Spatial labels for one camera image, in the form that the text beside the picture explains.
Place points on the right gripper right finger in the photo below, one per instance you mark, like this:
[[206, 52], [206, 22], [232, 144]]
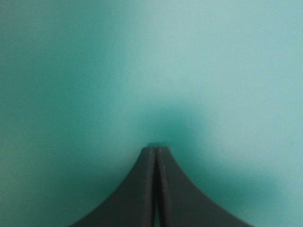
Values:
[[182, 201]]

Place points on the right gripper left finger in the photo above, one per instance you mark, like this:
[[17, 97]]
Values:
[[132, 198]]

